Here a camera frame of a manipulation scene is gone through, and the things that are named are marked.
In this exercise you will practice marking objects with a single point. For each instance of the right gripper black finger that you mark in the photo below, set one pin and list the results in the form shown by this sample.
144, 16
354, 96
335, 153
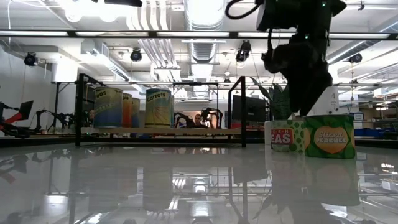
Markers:
311, 99
298, 99

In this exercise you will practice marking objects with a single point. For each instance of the short green peas can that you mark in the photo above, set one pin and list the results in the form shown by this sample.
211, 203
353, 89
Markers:
287, 137

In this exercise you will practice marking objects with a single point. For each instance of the green sliced peaches can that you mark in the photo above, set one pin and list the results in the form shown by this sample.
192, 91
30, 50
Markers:
329, 138

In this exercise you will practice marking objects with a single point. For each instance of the carrots can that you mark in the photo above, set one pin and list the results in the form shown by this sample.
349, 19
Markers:
158, 109

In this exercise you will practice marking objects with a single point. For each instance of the orange pineapple can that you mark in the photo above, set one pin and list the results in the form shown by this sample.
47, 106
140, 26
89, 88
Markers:
127, 112

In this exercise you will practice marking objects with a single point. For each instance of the tall peas can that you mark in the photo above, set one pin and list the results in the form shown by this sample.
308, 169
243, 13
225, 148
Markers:
108, 109

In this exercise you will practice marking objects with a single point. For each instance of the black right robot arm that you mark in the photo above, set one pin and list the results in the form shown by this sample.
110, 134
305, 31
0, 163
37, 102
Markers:
304, 15

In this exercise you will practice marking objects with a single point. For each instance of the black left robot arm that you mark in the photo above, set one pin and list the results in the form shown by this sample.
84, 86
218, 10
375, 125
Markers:
122, 2

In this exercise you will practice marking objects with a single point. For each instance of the green snake plant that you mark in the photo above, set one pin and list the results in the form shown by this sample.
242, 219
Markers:
278, 102

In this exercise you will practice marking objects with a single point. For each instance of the white plant pot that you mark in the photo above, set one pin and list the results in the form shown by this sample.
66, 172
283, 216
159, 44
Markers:
268, 133

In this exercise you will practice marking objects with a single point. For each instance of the large black monitor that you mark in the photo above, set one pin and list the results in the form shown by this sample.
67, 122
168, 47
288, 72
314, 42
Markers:
252, 109

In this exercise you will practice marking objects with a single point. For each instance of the black ceiling spotlight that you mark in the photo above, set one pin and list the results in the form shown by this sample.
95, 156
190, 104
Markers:
31, 59
243, 53
136, 55
355, 58

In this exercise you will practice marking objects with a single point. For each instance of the blue storage bin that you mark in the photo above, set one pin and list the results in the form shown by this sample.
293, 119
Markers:
376, 133

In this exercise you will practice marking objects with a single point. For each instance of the person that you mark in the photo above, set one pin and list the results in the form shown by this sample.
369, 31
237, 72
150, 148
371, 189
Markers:
91, 115
198, 121

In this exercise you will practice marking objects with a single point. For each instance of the black overhead light beam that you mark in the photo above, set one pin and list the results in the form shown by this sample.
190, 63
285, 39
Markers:
71, 34

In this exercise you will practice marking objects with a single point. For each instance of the small black monitor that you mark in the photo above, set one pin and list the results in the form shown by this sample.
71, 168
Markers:
25, 109

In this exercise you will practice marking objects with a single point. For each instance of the red black background machine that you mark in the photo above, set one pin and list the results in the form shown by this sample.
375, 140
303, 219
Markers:
14, 117

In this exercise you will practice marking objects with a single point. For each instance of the black frame wooden shelf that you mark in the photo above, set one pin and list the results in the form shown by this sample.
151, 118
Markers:
192, 131

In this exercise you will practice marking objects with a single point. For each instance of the black background table frame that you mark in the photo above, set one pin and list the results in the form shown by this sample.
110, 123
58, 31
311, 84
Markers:
56, 105

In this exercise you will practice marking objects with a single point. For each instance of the black aluminium table frame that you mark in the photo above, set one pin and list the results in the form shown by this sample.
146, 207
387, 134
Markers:
37, 141

